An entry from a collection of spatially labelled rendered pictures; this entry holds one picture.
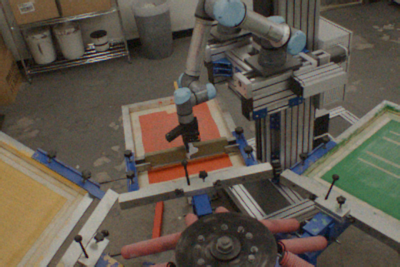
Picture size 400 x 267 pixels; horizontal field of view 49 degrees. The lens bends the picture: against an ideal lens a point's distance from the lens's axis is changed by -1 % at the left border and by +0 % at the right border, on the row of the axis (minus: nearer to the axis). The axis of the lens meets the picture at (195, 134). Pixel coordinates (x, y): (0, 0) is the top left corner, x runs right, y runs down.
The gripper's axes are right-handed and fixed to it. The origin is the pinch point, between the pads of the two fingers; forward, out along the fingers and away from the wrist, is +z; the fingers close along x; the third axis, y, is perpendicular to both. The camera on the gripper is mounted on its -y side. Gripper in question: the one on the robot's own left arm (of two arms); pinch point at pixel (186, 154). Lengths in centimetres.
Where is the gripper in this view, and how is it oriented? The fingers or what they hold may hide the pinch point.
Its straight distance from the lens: 213.3
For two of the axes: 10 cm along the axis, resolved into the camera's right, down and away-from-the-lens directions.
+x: -1.9, -5.6, 8.0
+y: 9.7, -2.0, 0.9
